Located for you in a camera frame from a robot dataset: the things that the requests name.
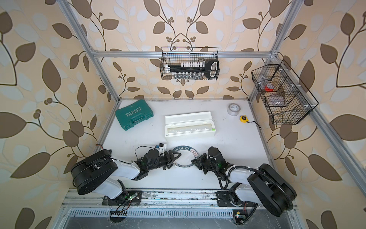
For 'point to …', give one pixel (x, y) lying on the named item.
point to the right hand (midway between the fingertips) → (190, 161)
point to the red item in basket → (269, 88)
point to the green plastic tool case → (131, 114)
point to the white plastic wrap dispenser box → (189, 126)
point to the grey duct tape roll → (233, 109)
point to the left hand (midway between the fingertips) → (179, 156)
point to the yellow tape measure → (243, 119)
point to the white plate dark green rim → (188, 153)
